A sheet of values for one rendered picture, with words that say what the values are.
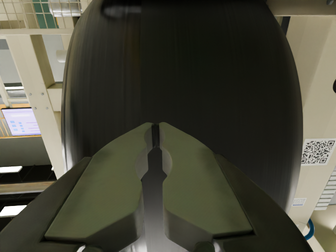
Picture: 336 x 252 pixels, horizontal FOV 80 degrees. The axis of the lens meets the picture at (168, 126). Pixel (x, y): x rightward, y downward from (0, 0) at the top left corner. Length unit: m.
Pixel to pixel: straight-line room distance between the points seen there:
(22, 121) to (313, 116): 4.33
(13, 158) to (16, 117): 9.51
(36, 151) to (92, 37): 12.81
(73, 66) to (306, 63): 0.41
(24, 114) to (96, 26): 4.13
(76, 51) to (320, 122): 0.47
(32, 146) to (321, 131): 12.75
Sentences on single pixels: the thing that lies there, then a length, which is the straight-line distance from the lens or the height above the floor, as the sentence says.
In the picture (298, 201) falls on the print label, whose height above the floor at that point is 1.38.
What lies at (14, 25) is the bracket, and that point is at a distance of 1.02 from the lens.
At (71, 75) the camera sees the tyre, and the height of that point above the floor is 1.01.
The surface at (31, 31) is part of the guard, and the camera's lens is 0.88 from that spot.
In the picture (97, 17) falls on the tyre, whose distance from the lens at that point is 0.29.
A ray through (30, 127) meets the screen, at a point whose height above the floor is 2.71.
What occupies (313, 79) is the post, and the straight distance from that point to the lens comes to 0.47.
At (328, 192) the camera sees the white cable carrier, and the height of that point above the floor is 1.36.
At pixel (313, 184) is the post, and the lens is 0.64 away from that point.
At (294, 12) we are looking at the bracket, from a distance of 0.50.
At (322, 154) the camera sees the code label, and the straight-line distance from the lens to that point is 0.58.
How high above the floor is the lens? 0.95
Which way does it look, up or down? 28 degrees up
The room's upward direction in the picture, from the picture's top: 180 degrees clockwise
